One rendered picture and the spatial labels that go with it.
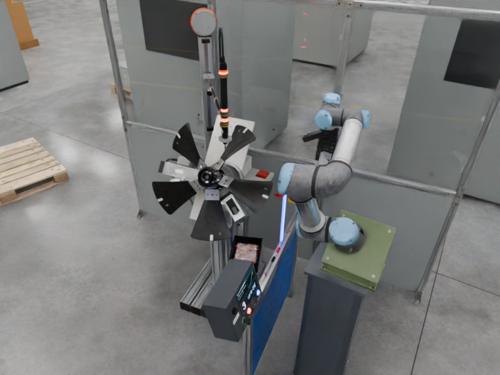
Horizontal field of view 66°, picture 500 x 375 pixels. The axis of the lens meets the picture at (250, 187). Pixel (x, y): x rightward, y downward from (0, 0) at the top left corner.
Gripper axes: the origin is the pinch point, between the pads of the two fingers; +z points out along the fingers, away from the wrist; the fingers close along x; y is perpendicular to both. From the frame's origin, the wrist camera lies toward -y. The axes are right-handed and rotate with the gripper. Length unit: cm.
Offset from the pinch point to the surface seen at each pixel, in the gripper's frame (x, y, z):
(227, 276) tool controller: -69, -17, 18
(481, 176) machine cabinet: 224, 121, 116
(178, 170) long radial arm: 5, -86, 32
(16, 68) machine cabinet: 267, -569, 121
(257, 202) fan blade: -7.9, -28.7, 28.2
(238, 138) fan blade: 14, -50, 5
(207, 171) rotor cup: -5, -60, 19
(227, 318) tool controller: -84, -9, 22
